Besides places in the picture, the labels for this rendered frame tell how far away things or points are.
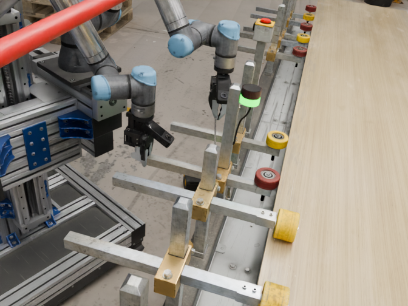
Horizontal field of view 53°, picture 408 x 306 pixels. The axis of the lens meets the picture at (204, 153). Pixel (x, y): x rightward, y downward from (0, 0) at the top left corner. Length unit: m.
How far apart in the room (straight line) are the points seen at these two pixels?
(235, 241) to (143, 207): 1.10
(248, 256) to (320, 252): 0.38
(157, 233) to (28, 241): 0.68
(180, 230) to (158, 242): 1.41
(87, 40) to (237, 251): 0.84
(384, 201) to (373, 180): 0.11
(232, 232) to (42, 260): 0.89
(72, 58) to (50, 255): 0.90
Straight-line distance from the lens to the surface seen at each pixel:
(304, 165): 1.44
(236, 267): 1.42
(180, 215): 0.87
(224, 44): 1.42
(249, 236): 1.53
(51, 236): 2.09
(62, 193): 2.31
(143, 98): 1.28
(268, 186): 1.32
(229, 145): 1.34
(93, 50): 1.33
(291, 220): 1.09
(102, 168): 2.80
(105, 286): 2.13
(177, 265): 0.95
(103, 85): 1.25
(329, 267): 1.12
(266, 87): 2.41
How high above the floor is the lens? 1.70
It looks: 35 degrees down
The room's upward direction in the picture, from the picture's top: 7 degrees clockwise
